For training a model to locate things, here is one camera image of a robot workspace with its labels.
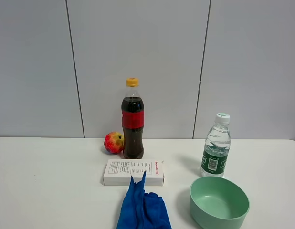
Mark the cola bottle yellow cap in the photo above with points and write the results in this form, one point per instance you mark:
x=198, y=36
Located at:
x=132, y=109

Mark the red yellow dimpled ball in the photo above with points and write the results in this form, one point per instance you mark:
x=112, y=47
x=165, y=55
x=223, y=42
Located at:
x=114, y=142

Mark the white cardboard box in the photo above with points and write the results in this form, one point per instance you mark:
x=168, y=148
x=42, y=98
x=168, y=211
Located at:
x=119, y=172

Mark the water bottle green label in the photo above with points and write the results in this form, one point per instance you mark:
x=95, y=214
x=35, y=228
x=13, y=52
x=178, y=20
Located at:
x=216, y=147

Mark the blue cloth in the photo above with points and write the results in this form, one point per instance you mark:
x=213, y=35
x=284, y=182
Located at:
x=141, y=210

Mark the green plastic bowl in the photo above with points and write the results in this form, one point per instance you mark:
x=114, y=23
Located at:
x=217, y=203

